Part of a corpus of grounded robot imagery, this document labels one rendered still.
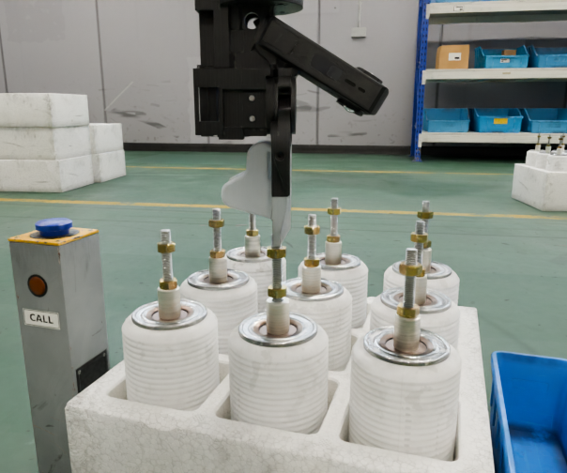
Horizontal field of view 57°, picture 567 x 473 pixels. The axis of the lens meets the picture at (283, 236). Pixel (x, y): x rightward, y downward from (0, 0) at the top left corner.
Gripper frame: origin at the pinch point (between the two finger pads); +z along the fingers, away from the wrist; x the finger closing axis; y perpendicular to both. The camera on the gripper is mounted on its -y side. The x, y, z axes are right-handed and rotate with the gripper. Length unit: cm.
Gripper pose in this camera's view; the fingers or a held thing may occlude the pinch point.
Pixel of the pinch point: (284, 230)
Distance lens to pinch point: 47.2
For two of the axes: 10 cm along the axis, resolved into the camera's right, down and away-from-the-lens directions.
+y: -10.0, -0.1, 0.3
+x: -0.3, 2.4, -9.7
